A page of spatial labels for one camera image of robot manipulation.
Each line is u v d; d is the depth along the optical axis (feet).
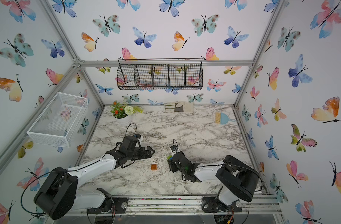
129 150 2.27
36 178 2.23
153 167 2.83
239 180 1.46
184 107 3.97
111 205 2.34
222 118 3.64
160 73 3.21
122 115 3.31
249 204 2.37
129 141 2.23
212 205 2.41
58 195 1.35
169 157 2.94
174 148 2.56
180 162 2.15
